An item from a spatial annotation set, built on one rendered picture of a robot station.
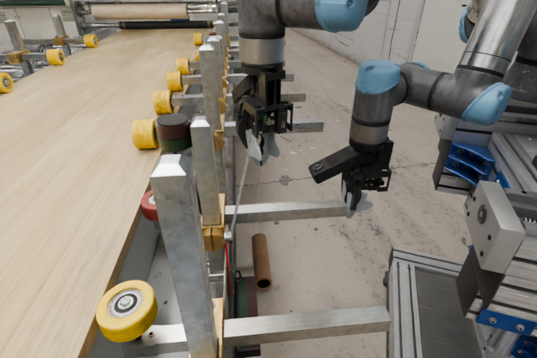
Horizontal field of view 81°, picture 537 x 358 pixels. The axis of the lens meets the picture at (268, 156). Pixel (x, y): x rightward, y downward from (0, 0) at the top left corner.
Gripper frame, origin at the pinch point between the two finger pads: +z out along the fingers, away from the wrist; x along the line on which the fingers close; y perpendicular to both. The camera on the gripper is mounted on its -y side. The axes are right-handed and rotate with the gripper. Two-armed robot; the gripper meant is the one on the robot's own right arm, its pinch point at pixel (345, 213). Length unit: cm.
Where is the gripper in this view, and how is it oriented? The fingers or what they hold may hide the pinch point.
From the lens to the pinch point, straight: 78.0
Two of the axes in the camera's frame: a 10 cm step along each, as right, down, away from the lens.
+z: 0.0, 8.7, 5.0
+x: -1.0, -5.0, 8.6
